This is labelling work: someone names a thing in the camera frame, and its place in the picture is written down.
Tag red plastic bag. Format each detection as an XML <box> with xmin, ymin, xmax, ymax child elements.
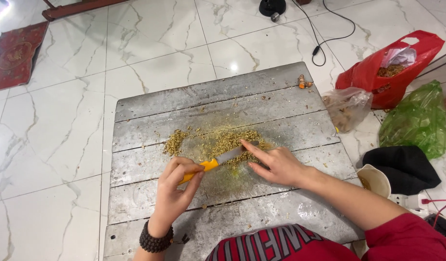
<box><xmin>335</xmin><ymin>30</ymin><xmax>446</xmax><ymax>110</ymax></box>

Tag red patterned floor mat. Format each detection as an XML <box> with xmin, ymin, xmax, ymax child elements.
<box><xmin>0</xmin><ymin>21</ymin><xmax>50</xmax><ymax>93</ymax></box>

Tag small pile of chopped herbs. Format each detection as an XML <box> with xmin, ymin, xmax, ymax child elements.
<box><xmin>163</xmin><ymin>129</ymin><xmax>191</xmax><ymax>157</ymax></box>

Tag black power cable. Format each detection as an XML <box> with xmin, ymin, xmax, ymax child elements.
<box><xmin>291</xmin><ymin>0</ymin><xmax>356</xmax><ymax>67</ymax></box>

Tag crumpled white paper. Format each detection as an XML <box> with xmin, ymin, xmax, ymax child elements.
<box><xmin>380</xmin><ymin>46</ymin><xmax>418</xmax><ymax>69</ymax></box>

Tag white power strip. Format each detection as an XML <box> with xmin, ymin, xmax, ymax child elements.
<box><xmin>389</xmin><ymin>193</ymin><xmax>432</xmax><ymax>218</ymax></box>

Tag orange handled kitchen knife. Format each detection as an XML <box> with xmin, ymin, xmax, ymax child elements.
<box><xmin>177</xmin><ymin>141</ymin><xmax>260</xmax><ymax>186</ymax></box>

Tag brown wooden furniture base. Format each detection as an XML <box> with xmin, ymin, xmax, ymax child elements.
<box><xmin>41</xmin><ymin>0</ymin><xmax>130</xmax><ymax>22</ymax></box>

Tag dark wooden bead bracelet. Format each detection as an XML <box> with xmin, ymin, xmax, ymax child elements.
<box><xmin>139</xmin><ymin>220</ymin><xmax>175</xmax><ymax>254</ymax></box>

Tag person's red printed shirt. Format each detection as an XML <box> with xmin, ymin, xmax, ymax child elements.
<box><xmin>205</xmin><ymin>213</ymin><xmax>446</xmax><ymax>261</ymax></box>

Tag large pile of chopped herbs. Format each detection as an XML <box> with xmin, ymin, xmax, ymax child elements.
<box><xmin>208</xmin><ymin>129</ymin><xmax>271</xmax><ymax>169</ymax></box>

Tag red charging cable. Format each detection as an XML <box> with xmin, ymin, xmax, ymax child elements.
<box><xmin>421</xmin><ymin>198</ymin><xmax>446</xmax><ymax>230</ymax></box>

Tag black round fan base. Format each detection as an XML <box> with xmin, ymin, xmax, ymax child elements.
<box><xmin>259</xmin><ymin>0</ymin><xmax>287</xmax><ymax>23</ymax></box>

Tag grey wooden chopping board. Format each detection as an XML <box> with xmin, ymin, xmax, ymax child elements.
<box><xmin>103</xmin><ymin>62</ymin><xmax>366</xmax><ymax>261</ymax></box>

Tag clear plastic bag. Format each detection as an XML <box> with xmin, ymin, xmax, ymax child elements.
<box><xmin>321</xmin><ymin>87</ymin><xmax>373</xmax><ymax>134</ymax></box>

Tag black cloth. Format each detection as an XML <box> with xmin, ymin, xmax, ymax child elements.
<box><xmin>362</xmin><ymin>145</ymin><xmax>442</xmax><ymax>196</ymax></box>

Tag person's right hand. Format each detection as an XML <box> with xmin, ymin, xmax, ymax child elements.
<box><xmin>240</xmin><ymin>139</ymin><xmax>315</xmax><ymax>189</ymax></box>

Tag green plastic bag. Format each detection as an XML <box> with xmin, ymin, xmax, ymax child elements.
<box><xmin>378</xmin><ymin>80</ymin><xmax>446</xmax><ymax>160</ymax></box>

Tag person's left hand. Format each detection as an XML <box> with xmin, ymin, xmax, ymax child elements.
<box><xmin>149</xmin><ymin>157</ymin><xmax>206</xmax><ymax>238</ymax></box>

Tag thin metal rods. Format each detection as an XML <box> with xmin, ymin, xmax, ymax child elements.
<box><xmin>417</xmin><ymin>49</ymin><xmax>446</xmax><ymax>79</ymax></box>

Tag white plastic jug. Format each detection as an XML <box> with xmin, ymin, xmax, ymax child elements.
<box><xmin>356</xmin><ymin>164</ymin><xmax>392</xmax><ymax>199</ymax></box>

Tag orange turmeric root piece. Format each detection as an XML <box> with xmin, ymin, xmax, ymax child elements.
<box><xmin>298</xmin><ymin>74</ymin><xmax>314</xmax><ymax>90</ymax></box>

